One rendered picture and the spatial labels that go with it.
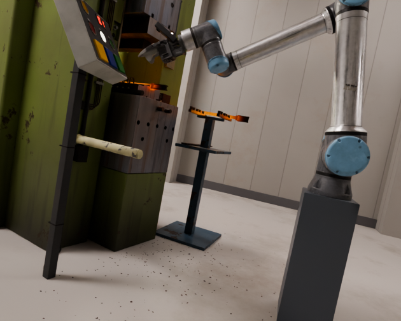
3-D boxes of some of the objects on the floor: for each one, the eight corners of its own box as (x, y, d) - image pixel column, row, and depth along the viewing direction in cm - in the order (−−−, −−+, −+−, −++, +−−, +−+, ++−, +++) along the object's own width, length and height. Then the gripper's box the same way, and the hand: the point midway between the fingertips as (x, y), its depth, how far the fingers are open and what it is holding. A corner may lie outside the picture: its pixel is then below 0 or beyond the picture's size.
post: (55, 277, 137) (91, 38, 129) (47, 279, 134) (83, 34, 125) (50, 273, 139) (85, 38, 131) (42, 276, 136) (77, 34, 127)
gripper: (185, 49, 129) (140, 67, 131) (188, 55, 138) (145, 72, 140) (178, 30, 129) (133, 48, 131) (181, 37, 138) (139, 55, 140)
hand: (140, 53), depth 136 cm, fingers closed
